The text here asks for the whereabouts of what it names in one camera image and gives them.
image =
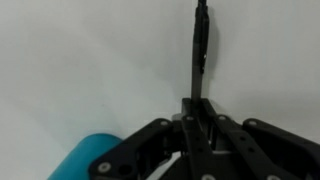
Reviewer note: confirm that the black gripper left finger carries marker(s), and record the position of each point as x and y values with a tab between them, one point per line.
146	153

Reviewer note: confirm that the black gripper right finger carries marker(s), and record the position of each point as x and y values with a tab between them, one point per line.
266	153

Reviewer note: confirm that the black pen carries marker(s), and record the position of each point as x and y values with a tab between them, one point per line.
200	50

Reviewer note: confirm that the blue plastic cup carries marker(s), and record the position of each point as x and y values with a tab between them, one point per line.
83	156

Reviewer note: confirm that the round white pedestal table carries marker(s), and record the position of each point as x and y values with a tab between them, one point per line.
83	66

